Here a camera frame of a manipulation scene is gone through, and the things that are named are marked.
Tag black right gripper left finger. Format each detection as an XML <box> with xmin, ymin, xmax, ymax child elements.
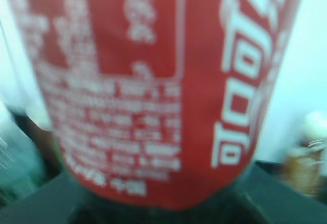
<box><xmin>1</xmin><ymin>172</ymin><xmax>87</xmax><ymax>223</ymax></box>

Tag cola bottle red label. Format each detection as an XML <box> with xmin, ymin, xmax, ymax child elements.
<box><xmin>8</xmin><ymin>0</ymin><xmax>300</xmax><ymax>223</ymax></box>

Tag brown iced tea bottle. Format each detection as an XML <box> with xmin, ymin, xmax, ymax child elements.
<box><xmin>283</xmin><ymin>110</ymin><xmax>326</xmax><ymax>198</ymax></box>

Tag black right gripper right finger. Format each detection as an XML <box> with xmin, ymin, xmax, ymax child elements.
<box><xmin>229</xmin><ymin>159</ymin><xmax>327</xmax><ymax>224</ymax></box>

